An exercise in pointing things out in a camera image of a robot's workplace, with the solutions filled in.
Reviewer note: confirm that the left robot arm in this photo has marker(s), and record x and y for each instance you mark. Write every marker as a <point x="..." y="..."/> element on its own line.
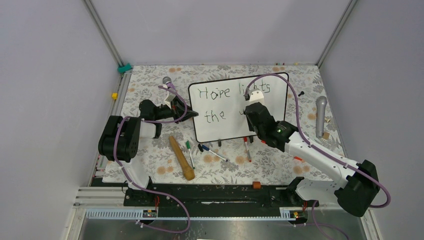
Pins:
<point x="119" y="141"/>

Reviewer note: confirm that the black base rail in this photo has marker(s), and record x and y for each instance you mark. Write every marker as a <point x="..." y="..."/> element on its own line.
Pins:
<point x="215" y="200"/>

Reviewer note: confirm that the small wooden cube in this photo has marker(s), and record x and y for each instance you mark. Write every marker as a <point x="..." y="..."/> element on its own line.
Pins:
<point x="326" y="135"/>

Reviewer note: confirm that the small yellow cube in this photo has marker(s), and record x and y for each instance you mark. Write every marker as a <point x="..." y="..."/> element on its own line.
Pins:
<point x="114" y="96"/>

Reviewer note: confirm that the purple glitter microphone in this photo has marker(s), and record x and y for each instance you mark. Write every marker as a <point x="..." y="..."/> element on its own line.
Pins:
<point x="167" y="81"/>

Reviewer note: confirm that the blue cap whiteboard marker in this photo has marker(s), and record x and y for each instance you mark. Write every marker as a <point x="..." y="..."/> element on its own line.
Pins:
<point x="214" y="153"/>

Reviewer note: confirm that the black marker cap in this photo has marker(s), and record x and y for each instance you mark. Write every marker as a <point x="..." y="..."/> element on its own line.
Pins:
<point x="200" y="147"/>

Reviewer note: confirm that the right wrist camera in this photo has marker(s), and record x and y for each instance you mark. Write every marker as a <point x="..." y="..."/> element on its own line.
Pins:
<point x="256" y="96"/>

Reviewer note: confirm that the red cap whiteboard marker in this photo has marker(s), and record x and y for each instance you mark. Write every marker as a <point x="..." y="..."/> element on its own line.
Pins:
<point x="245" y="139"/>

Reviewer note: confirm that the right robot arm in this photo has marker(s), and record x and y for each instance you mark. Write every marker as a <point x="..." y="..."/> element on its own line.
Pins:
<point x="353" y="185"/>

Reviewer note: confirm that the green cap whiteboard marker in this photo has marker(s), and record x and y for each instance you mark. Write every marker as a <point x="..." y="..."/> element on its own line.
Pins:
<point x="188" y="146"/>

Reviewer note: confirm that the silver grey microphone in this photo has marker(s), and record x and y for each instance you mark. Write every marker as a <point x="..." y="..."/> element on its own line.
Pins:
<point x="321" y="103"/>

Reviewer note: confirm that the teal corner clip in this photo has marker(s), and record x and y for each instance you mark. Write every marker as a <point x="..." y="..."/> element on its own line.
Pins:
<point x="124" y="68"/>

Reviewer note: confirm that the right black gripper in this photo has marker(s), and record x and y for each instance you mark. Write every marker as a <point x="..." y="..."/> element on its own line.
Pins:
<point x="250" y="126"/>

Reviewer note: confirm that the orange cylinder block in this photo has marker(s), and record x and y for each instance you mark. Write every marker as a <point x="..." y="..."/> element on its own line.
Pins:
<point x="256" y="185"/>

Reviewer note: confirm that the floral patterned table mat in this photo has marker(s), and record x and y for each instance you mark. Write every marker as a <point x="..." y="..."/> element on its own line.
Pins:
<point x="269" y="166"/>

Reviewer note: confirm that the white whiteboard black frame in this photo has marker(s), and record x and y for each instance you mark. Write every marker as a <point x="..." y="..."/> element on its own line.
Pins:
<point x="220" y="105"/>

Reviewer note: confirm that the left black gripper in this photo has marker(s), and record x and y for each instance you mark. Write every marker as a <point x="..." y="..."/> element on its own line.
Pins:
<point x="178" y="108"/>

